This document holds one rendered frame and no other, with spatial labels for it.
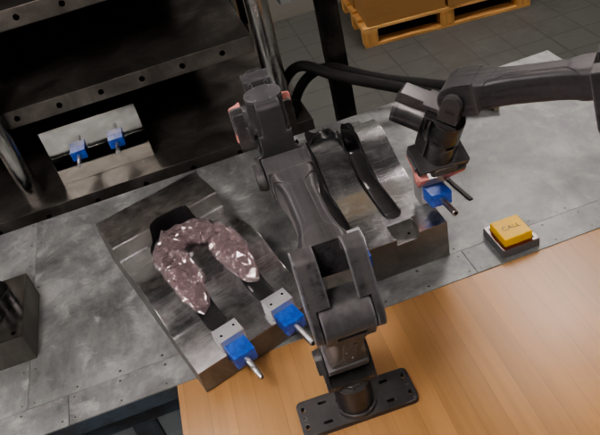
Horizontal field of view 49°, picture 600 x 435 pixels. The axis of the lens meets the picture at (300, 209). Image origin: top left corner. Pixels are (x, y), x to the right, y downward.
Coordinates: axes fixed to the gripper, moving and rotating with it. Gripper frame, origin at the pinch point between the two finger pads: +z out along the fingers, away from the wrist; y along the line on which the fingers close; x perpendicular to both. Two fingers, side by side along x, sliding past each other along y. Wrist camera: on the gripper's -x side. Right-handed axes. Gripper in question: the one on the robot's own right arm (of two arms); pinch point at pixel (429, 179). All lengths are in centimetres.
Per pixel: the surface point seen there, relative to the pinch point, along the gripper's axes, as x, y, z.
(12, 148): -62, 87, 34
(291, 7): -270, -57, 214
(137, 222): -19, 59, 17
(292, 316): 17.4, 34.5, 3.5
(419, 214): 4.8, 3.7, 4.3
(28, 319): -5, 85, 20
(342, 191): -9.5, 14.3, 12.1
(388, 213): 1.1, 8.3, 7.2
